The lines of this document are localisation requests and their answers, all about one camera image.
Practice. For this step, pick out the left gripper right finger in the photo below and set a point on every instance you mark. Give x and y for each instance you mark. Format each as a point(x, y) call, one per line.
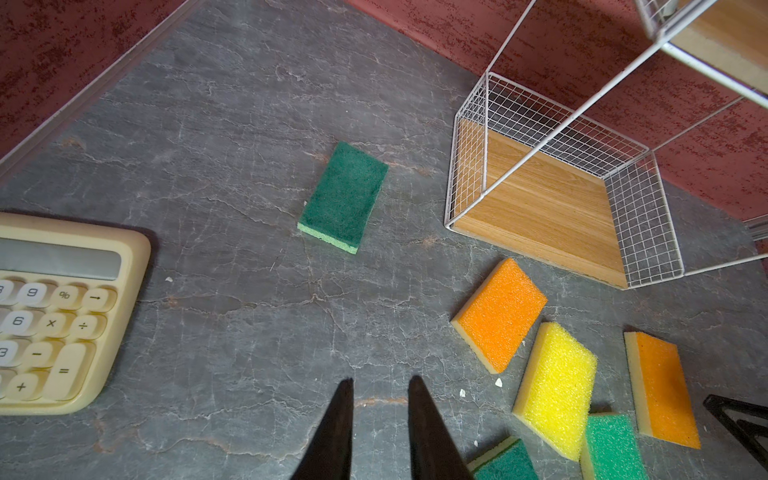
point(433, 454)

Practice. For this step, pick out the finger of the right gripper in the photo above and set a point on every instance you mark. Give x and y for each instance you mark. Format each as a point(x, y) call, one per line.
point(748, 433)

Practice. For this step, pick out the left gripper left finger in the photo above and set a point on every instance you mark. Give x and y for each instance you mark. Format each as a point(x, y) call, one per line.
point(329, 454)

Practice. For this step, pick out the orange sponge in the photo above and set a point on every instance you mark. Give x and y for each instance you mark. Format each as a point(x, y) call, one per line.
point(499, 314)
point(661, 398)

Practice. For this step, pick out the dark green sponge lower centre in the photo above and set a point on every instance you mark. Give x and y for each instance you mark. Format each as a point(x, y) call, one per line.
point(509, 460)

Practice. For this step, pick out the dark green sponge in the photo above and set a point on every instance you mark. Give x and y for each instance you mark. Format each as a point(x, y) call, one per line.
point(509, 460)
point(341, 204)

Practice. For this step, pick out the yellow sponge centre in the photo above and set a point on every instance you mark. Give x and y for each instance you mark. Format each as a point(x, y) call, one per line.
point(555, 393)

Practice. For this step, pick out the light green sponge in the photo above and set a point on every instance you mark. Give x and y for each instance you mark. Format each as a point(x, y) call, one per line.
point(610, 449)

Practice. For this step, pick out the dark green sponge far left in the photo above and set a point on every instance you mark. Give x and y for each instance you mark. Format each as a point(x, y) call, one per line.
point(341, 204)

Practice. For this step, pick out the cream calculator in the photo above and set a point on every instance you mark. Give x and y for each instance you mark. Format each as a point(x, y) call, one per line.
point(68, 291)

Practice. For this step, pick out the white wire wooden shelf rack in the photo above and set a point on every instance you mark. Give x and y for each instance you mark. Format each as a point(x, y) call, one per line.
point(540, 179)

